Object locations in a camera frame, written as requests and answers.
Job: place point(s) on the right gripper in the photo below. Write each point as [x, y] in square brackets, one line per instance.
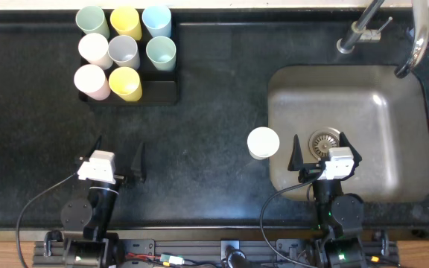
[309, 174]

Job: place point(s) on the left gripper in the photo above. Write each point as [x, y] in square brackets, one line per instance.
[124, 180]

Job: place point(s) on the white cup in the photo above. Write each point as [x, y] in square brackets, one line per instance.
[93, 48]
[263, 142]

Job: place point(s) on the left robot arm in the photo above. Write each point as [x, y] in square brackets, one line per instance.
[103, 208]

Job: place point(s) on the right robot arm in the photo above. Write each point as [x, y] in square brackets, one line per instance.
[345, 216]

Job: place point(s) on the steel sink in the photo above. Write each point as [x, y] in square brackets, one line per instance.
[378, 149]

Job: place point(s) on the yellow cup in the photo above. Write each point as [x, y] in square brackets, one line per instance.
[125, 22]
[125, 82]

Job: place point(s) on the black tray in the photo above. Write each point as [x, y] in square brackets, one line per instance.
[162, 89]

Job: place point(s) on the pink cup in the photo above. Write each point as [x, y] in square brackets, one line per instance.
[91, 80]

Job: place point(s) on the grey cup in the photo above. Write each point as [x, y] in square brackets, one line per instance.
[123, 50]

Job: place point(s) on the green cup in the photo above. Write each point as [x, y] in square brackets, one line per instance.
[161, 52]
[91, 20]

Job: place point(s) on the blue cup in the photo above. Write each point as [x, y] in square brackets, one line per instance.
[156, 20]

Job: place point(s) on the steel tap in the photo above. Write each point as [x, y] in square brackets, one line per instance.
[421, 33]

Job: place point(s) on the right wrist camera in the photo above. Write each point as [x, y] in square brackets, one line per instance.
[339, 162]

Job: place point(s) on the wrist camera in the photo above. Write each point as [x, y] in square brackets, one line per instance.
[98, 167]
[339, 162]

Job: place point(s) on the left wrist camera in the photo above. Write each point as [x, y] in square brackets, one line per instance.
[98, 167]

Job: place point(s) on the mounting rail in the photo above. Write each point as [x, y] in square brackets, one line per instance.
[192, 247]

